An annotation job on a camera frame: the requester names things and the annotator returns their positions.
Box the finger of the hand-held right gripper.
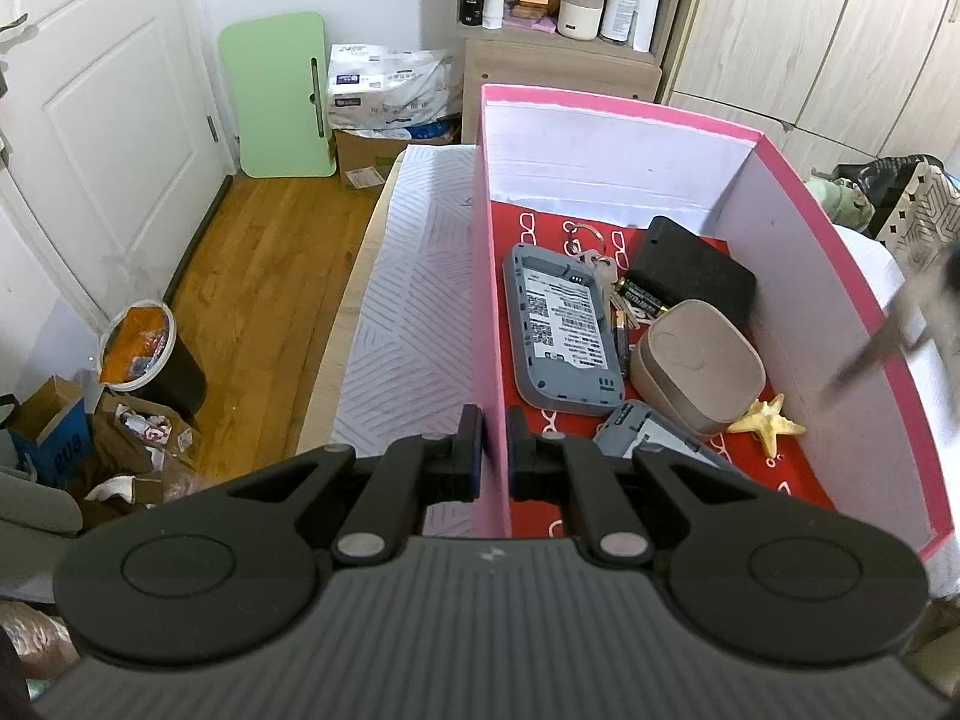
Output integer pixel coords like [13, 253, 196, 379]
[821, 255, 953, 402]

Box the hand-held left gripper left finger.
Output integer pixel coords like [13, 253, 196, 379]
[225, 403, 490, 569]

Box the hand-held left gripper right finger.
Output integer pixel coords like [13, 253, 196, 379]
[504, 405, 760, 565]

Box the pale rounded case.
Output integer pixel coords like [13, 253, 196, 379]
[630, 298, 767, 436]

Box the pink cardboard box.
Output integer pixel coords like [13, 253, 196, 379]
[471, 84, 960, 563]

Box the grey device with label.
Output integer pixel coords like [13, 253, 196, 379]
[592, 400, 751, 482]
[501, 244, 628, 416]

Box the yellow starfish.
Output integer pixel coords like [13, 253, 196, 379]
[724, 394, 808, 458]

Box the black gold battery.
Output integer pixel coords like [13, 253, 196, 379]
[616, 277, 670, 320]
[613, 311, 640, 380]

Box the black white patterned bag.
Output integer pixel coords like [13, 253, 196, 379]
[832, 155, 960, 280]

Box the green plush toy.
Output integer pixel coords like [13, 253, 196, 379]
[806, 172, 875, 235]

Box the white patterned bed sheet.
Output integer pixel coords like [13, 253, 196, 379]
[330, 146, 497, 542]

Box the black rectangular case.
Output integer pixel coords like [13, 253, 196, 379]
[625, 216, 758, 331]

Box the brown cardboard box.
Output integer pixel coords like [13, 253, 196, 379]
[334, 127, 460, 193]

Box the black trash bin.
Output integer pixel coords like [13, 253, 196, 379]
[99, 300, 208, 418]

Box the light wood wardrobe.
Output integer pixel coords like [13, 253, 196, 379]
[664, 0, 960, 182]

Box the brown paper bag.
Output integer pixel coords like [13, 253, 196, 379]
[84, 394, 202, 509]

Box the tissue paper pack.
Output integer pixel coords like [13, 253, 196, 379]
[327, 43, 460, 139]

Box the wooden shelf cabinet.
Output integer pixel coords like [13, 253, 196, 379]
[455, 0, 713, 103]

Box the white bottle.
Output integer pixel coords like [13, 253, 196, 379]
[630, 0, 664, 54]

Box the green board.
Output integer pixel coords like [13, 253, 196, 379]
[218, 11, 338, 179]

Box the blue cardboard box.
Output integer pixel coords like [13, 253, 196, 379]
[6, 375, 95, 490]

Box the pink flat box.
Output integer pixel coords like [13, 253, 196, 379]
[502, 6, 560, 35]

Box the white can red cap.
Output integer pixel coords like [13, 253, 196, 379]
[601, 0, 643, 45]

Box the cream jar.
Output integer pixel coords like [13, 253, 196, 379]
[556, 0, 606, 41]

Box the grey seat cushion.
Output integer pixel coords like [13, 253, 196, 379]
[0, 461, 83, 537]

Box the brown plastic bag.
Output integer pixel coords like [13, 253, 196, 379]
[0, 600, 77, 685]

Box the white door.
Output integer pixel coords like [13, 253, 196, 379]
[0, 0, 235, 331]

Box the wooden bed frame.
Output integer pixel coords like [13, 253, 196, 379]
[298, 150, 410, 460]

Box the key ring with keys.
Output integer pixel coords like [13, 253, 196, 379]
[562, 220, 625, 332]

